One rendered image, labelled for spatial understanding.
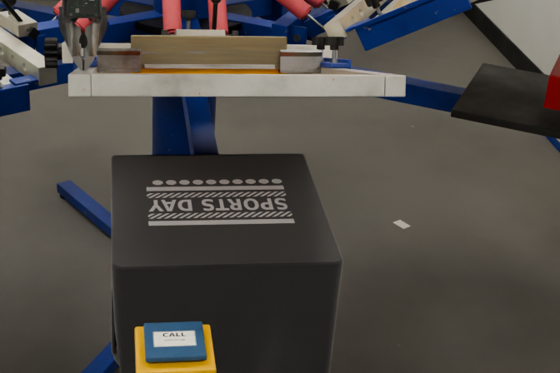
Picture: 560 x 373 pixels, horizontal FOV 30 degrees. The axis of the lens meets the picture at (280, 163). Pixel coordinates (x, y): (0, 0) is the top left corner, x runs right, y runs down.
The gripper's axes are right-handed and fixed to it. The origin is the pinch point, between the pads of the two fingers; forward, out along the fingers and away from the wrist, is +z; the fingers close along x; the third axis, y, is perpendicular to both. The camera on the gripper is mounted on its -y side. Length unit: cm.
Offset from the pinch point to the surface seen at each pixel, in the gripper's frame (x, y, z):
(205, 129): 28, -60, 18
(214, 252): 24.7, 2.1, 36.5
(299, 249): 42, 2, 36
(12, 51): -20, -78, -1
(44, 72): -12, -67, 4
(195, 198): 22.5, -18.9, 29.0
